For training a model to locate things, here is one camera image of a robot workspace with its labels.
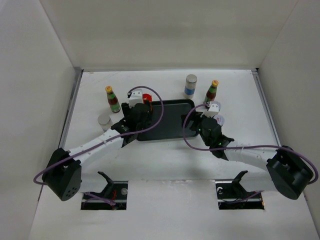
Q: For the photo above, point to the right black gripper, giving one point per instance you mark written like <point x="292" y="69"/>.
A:
<point x="192" y="117"/>

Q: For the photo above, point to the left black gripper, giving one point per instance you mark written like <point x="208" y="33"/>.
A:
<point x="127" y="109"/>

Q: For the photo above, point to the red-lid chili jar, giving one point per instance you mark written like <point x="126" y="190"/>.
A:
<point x="147" y="98"/>

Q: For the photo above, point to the yellow-cap sauce bottle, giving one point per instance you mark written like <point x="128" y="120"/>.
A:
<point x="212" y="92"/>
<point x="112" y="100"/>

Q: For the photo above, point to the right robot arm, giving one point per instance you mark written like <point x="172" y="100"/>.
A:
<point x="282" y="169"/>

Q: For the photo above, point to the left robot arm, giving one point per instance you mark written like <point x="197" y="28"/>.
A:
<point x="63" y="174"/>

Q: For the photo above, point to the black plastic tray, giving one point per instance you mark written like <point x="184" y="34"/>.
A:
<point x="170" y="126"/>

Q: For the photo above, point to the small white sauce cup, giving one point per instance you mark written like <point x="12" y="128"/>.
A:
<point x="220" y="119"/>

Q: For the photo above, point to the blue-label pepper jar right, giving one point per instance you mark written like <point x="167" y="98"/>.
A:
<point x="190" y="86"/>

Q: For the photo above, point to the blue-label pepper jar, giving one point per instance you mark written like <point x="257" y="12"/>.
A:
<point x="190" y="86"/>
<point x="104" y="121"/>

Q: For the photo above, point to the blue-label pepper jar left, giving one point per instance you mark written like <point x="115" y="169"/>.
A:
<point x="104" y="121"/>

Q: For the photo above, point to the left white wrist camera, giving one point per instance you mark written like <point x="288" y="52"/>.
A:
<point x="135" y="97"/>

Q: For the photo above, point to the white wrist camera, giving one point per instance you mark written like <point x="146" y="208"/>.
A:
<point x="135" y="97"/>
<point x="214" y="108"/>

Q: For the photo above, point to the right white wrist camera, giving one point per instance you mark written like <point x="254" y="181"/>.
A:
<point x="214" y="108"/>

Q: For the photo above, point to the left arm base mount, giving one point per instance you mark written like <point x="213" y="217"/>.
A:
<point x="113" y="197"/>

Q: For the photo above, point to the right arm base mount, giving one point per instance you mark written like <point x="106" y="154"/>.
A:
<point x="231" y="195"/>

